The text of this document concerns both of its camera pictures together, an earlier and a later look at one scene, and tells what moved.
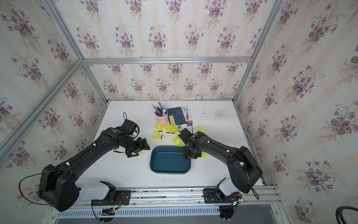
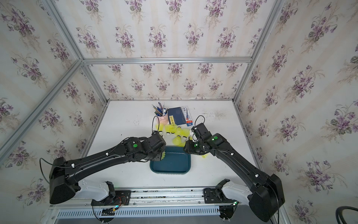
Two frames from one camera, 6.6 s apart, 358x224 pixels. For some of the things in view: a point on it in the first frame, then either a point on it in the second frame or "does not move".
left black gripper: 141,147 to 159,159
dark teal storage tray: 168,160 does not move
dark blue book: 176,116 does not move
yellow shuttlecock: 204,155 does not move
